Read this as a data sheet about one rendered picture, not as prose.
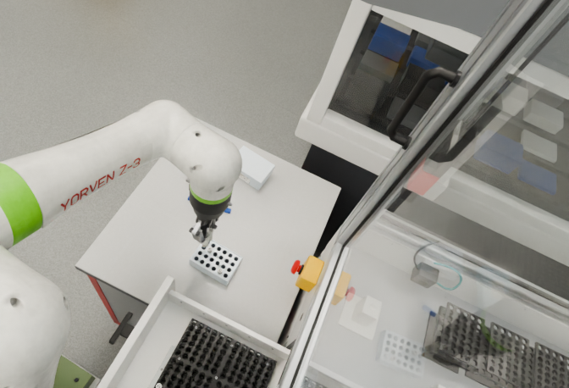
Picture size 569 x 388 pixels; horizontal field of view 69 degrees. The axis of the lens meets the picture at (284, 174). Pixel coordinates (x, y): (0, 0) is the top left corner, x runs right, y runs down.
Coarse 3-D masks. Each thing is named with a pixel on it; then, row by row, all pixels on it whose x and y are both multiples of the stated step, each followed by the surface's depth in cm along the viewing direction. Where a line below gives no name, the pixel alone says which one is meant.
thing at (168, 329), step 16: (176, 304) 104; (192, 304) 99; (160, 320) 101; (176, 320) 102; (208, 320) 103; (224, 320) 98; (160, 336) 99; (176, 336) 100; (240, 336) 102; (256, 336) 98; (144, 352) 96; (160, 352) 97; (272, 352) 102; (288, 352) 98; (128, 368) 94; (144, 368) 95; (128, 384) 92; (144, 384) 93; (272, 384) 98
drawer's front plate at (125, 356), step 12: (168, 276) 98; (168, 288) 97; (156, 300) 94; (156, 312) 96; (144, 324) 91; (132, 336) 89; (144, 336) 96; (132, 348) 90; (120, 360) 87; (108, 372) 85; (120, 372) 89; (108, 384) 84
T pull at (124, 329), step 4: (128, 312) 93; (128, 316) 93; (124, 320) 92; (128, 320) 93; (120, 324) 92; (124, 324) 92; (128, 324) 92; (120, 328) 91; (124, 328) 92; (128, 328) 92; (132, 328) 92; (116, 332) 91; (120, 332) 91; (124, 332) 91; (128, 332) 91; (112, 336) 90; (116, 336) 90; (124, 336) 91; (128, 336) 91; (112, 340) 90; (116, 340) 90; (112, 344) 90
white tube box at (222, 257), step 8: (200, 248) 117; (216, 248) 118; (224, 248) 118; (192, 256) 115; (200, 256) 116; (208, 256) 116; (216, 256) 117; (224, 256) 117; (232, 256) 118; (240, 256) 118; (192, 264) 116; (200, 264) 114; (208, 264) 116; (216, 264) 118; (224, 264) 116; (232, 264) 118; (208, 272) 115; (216, 272) 114; (224, 272) 115; (232, 272) 115; (224, 280) 113
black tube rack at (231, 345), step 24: (192, 336) 95; (216, 336) 96; (192, 360) 95; (216, 360) 93; (240, 360) 97; (264, 360) 98; (168, 384) 91; (192, 384) 89; (216, 384) 93; (240, 384) 91; (264, 384) 95
